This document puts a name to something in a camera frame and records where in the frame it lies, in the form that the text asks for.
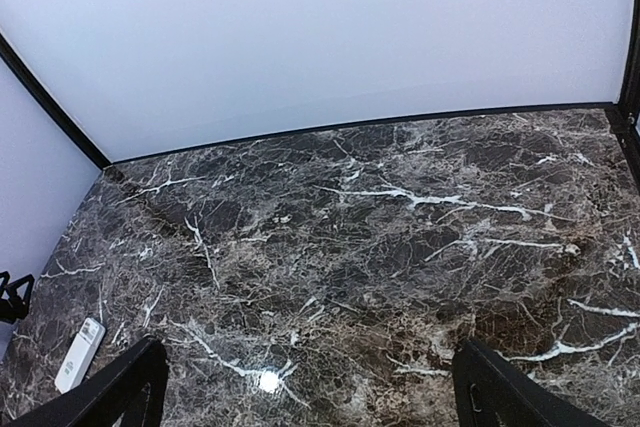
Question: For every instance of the left black frame post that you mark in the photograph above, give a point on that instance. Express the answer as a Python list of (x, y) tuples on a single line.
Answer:
[(50, 106)]

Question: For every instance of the white remote control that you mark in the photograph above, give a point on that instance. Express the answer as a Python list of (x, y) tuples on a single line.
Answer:
[(80, 355)]

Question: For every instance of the black frame post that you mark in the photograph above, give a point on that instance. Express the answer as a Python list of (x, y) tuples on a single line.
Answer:
[(628, 102), (50, 106)]

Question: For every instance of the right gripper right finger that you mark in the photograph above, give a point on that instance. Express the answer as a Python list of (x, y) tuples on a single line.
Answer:
[(489, 391)]

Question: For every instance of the right black frame post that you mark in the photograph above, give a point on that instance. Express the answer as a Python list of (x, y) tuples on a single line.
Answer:
[(628, 102)]

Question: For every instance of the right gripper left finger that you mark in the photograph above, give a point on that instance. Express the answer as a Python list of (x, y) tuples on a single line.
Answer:
[(129, 391)]

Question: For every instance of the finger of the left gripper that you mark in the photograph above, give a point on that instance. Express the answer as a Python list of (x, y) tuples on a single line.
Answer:
[(4, 280), (15, 303)]

